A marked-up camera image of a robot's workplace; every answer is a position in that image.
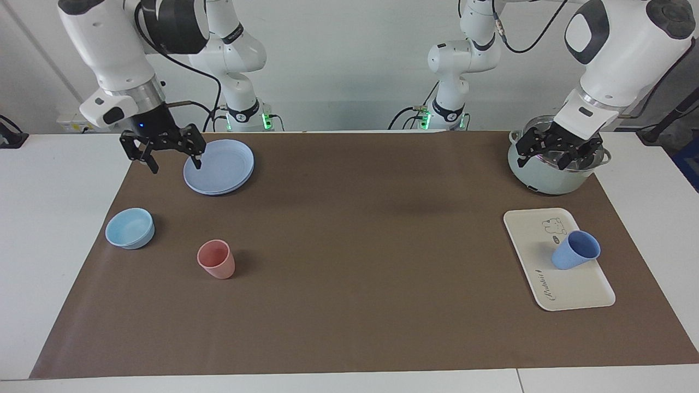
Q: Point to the black clamp object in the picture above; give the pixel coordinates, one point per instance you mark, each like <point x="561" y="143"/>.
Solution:
<point x="12" y="136"/>

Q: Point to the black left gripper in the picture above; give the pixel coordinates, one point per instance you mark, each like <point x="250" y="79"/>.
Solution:
<point x="568" y="139"/>

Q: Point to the brown paper table mat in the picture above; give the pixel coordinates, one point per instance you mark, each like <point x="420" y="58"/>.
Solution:
<point x="355" y="273"/>

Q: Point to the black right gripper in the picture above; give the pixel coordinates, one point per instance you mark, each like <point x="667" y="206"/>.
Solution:
<point x="155" y="128"/>

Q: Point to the blue plastic cup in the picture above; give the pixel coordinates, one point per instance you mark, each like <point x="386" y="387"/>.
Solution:
<point x="570" y="256"/>

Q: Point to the black stand pole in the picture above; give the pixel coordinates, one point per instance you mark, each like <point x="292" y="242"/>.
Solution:
<point x="669" y="117"/>

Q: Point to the pale green cooking pot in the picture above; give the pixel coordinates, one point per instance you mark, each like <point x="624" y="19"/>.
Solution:
<point x="546" y="183"/>

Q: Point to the pink plastic cup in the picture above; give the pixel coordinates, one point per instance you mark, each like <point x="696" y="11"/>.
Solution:
<point x="218" y="267"/>

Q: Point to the cream rabbit print tray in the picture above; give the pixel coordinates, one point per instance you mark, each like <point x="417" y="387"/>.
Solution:
<point x="568" y="289"/>

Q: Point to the blue crate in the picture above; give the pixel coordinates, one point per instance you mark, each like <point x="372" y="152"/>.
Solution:
<point x="689" y="164"/>

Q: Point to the white power strip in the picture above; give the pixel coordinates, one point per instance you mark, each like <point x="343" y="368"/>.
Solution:
<point x="71" y="123"/>

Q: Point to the light blue bowl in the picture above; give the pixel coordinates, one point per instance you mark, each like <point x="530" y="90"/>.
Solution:
<point x="128" y="229"/>

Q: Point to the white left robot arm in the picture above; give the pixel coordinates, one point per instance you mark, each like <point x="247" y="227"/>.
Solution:
<point x="617" y="65"/>

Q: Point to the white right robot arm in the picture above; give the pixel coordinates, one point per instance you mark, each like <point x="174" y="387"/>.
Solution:
<point x="109" y="43"/>

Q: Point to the pale blue plate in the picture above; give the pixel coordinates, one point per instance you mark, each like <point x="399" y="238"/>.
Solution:
<point x="229" y="164"/>

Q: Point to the glass pot lid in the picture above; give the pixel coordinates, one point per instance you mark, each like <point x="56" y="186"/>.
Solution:
<point x="549" y="158"/>

